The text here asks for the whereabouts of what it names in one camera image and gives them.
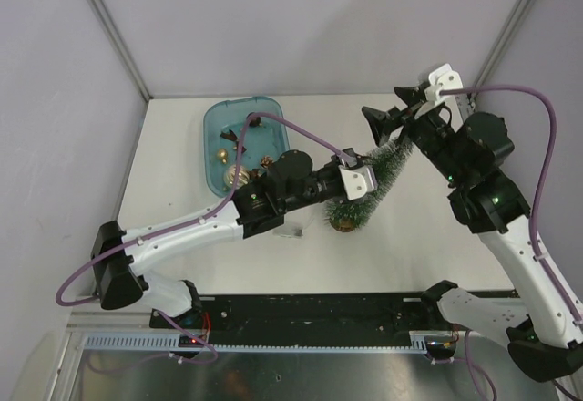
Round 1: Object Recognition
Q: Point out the right aluminium frame post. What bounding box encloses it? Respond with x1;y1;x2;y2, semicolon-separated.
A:
473;0;536;87

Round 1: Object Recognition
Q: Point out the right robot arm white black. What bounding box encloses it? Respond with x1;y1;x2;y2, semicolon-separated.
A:
362;87;582;382

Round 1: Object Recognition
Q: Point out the left aluminium frame post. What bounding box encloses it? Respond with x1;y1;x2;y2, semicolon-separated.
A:
87;0;152;103

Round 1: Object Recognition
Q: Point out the dark brown bauble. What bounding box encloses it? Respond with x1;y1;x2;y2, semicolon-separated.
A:
247;113;261;128

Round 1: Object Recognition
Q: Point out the clear light string battery box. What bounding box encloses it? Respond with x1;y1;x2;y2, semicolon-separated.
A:
273;223;303;238

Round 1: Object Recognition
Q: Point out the small green christmas tree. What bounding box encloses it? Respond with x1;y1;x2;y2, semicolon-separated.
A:
323;140;413;232

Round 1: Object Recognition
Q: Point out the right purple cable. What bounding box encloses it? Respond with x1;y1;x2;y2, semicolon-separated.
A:
439;84;583;401

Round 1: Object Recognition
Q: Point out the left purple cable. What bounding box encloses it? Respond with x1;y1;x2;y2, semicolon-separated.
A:
55;112;361;365

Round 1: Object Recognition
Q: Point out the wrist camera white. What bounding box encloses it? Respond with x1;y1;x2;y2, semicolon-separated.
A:
424;63;463;104
339;165;378;201

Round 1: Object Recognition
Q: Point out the grey cable duct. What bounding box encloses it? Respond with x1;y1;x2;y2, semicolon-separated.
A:
80;331;432;355

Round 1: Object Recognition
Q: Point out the purple cable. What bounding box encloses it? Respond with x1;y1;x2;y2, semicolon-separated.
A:
439;84;583;401
55;112;361;365

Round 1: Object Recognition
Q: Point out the pine cone ornament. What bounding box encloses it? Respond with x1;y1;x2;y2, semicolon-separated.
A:
260;156;274;169

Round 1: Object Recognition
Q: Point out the brown ribbon bow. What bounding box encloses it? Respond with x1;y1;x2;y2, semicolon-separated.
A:
220;129;240;150

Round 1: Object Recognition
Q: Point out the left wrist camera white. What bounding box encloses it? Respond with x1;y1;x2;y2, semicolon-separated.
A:
339;165;378;201

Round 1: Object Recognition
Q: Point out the blue plastic tray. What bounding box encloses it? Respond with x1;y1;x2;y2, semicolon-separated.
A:
203;96;290;197

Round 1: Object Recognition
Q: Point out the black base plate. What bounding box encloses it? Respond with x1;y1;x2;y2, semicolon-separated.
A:
172;292;451;331

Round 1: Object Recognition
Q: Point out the aluminium frame post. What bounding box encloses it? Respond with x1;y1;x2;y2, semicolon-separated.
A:
473;0;536;87
87;0;152;103

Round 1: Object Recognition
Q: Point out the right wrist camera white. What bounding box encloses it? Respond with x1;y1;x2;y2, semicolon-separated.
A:
424;63;463;104

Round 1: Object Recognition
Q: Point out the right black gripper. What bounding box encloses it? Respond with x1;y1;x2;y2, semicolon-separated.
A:
362;86;468;185

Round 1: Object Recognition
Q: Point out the small gold bauble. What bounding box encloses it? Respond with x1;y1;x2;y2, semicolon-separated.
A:
216;149;229;164

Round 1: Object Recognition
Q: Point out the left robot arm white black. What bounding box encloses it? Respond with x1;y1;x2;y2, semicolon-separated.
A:
91;150;377;328

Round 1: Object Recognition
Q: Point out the white gold striped bauble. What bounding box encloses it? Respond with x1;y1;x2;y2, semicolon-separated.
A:
223;164;251;189

